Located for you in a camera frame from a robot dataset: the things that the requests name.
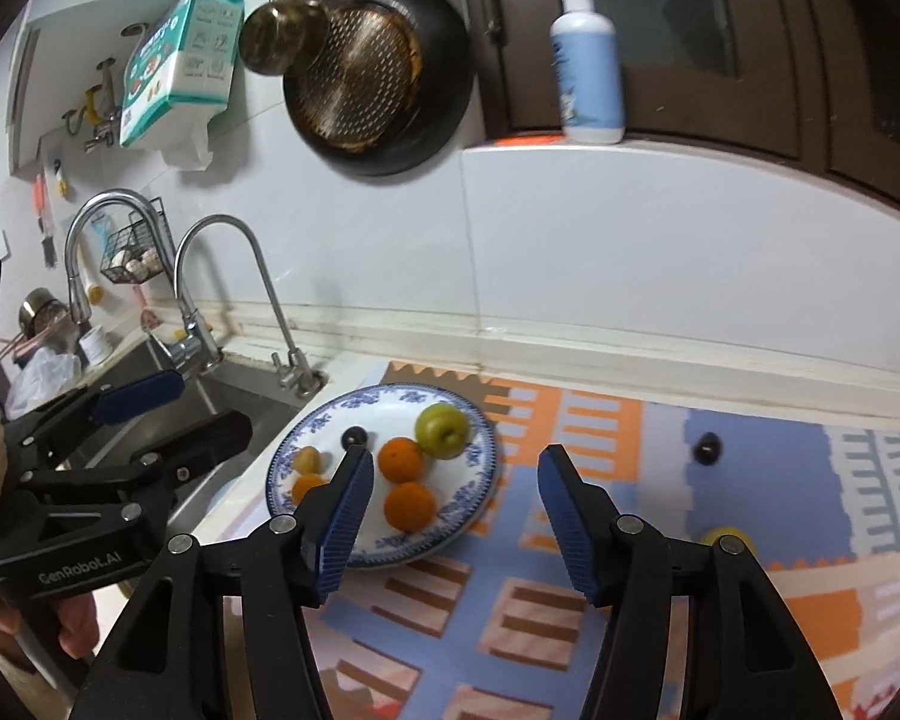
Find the thin steel gooseneck faucet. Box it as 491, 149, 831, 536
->
174, 215, 323, 397

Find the steel pull-out faucet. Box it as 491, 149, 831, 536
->
64, 190, 222, 376

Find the person's left hand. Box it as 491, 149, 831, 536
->
0, 589, 100, 698

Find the colourful patterned mat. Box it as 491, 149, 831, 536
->
300, 361, 900, 720

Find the teal and white tissue pack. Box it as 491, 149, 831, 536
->
118, 0, 245, 149

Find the black frying pan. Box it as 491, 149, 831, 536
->
281, 0, 475, 179

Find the wall tap with yellow handle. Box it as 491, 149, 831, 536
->
62, 56, 125, 155

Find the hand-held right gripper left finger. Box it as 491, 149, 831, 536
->
67, 446, 376, 720

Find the green apple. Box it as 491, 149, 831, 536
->
415, 403, 472, 460

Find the white cup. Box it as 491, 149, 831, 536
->
79, 326, 113, 367

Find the blue and white pump bottle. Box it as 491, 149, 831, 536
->
549, 0, 627, 145

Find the dark wooden window frame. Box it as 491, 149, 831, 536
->
457, 0, 900, 226

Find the steel sink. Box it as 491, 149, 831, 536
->
67, 337, 308, 518

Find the steel pot with red handle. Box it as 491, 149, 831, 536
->
0, 289, 72, 361

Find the red-handled knife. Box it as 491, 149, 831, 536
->
34, 172, 58, 271

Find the clear plastic bag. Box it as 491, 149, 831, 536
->
4, 349, 83, 421

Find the black wire basket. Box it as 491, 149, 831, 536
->
100, 199, 167, 286

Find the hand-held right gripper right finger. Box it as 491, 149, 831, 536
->
538, 444, 845, 720

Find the yellow round fruit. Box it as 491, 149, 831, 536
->
701, 526, 755, 552

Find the blue-rimmed white plate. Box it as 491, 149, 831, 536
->
265, 382, 500, 569

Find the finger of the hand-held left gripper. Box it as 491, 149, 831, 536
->
4, 371, 186, 477
19, 411, 254, 522

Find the orange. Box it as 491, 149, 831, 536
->
291, 472, 331, 505
385, 481, 437, 533
377, 436, 425, 485

